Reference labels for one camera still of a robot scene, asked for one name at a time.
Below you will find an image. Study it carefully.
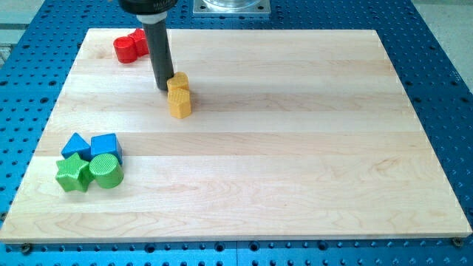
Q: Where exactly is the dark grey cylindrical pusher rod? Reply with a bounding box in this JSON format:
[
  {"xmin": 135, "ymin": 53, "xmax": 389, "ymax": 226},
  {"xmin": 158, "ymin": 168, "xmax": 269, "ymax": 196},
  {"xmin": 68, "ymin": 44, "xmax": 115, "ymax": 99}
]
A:
[{"xmin": 137, "ymin": 12, "xmax": 174, "ymax": 91}]

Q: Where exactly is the red star block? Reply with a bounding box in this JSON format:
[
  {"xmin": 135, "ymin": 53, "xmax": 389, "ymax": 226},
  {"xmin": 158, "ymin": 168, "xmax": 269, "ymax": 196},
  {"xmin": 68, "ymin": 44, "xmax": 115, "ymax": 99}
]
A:
[{"xmin": 128, "ymin": 28, "xmax": 149, "ymax": 57}]

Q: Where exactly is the red circle block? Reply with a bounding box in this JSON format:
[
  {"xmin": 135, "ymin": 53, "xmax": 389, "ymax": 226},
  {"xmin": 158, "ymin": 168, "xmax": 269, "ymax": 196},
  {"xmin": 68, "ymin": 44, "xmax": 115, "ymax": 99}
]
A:
[{"xmin": 113, "ymin": 36, "xmax": 138, "ymax": 64}]

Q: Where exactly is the green star block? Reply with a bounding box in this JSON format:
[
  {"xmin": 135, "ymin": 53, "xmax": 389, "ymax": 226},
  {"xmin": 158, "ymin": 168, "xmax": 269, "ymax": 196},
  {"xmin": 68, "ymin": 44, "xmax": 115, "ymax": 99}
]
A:
[{"xmin": 55, "ymin": 153, "xmax": 94, "ymax": 192}]

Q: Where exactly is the yellow heart block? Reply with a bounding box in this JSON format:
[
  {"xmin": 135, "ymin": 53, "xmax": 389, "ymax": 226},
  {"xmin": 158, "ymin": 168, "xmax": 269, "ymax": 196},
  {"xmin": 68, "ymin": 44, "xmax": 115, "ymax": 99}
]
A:
[{"xmin": 167, "ymin": 72, "xmax": 189, "ymax": 92}]

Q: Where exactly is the yellow hexagon block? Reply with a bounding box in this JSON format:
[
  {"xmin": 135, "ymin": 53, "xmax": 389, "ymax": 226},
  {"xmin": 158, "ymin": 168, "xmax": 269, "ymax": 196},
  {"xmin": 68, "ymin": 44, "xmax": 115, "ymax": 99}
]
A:
[{"xmin": 168, "ymin": 89, "xmax": 192, "ymax": 119}]

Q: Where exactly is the blue cube block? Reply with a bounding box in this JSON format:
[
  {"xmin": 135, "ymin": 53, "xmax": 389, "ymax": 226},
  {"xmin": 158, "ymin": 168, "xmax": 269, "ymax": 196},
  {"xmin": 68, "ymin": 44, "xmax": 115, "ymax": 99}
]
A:
[{"xmin": 91, "ymin": 133, "xmax": 123, "ymax": 165}]

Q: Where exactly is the blue triangle block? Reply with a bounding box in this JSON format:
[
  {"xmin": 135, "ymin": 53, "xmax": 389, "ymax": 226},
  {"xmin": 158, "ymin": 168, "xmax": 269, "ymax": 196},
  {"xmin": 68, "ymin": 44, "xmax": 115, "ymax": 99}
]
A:
[{"xmin": 61, "ymin": 132, "xmax": 92, "ymax": 161}]

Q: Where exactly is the green cylinder block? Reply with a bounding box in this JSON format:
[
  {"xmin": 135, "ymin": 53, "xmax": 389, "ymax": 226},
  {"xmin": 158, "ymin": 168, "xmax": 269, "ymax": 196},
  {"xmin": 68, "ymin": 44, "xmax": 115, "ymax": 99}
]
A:
[{"xmin": 89, "ymin": 154, "xmax": 124, "ymax": 189}]

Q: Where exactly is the light wooden board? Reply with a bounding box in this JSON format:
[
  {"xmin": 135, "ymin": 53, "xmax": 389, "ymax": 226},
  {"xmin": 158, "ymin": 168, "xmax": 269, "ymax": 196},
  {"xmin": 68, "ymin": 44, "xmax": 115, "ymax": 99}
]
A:
[{"xmin": 1, "ymin": 29, "xmax": 472, "ymax": 243}]

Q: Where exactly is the left board clamp screw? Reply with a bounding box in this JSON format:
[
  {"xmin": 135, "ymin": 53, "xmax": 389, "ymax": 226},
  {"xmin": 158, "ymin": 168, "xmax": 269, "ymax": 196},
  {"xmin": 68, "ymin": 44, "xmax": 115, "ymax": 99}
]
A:
[{"xmin": 19, "ymin": 243, "xmax": 33, "ymax": 255}]

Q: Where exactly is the board clamp screw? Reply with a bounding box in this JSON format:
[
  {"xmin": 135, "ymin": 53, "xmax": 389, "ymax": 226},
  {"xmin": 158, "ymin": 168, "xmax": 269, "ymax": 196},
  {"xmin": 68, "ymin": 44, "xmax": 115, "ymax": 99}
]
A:
[
  {"xmin": 451, "ymin": 237, "xmax": 463, "ymax": 248},
  {"xmin": 19, "ymin": 243, "xmax": 33, "ymax": 255}
]

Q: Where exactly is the right board clamp screw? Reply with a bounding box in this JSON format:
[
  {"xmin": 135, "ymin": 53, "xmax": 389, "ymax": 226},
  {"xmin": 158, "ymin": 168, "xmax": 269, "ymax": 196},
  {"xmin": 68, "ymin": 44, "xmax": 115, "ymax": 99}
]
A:
[{"xmin": 451, "ymin": 237, "xmax": 463, "ymax": 248}]

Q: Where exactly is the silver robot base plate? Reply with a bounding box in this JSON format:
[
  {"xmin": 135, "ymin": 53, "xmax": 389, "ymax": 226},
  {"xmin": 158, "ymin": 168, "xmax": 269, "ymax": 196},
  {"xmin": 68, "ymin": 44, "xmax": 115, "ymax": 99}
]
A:
[{"xmin": 193, "ymin": 0, "xmax": 271, "ymax": 16}]

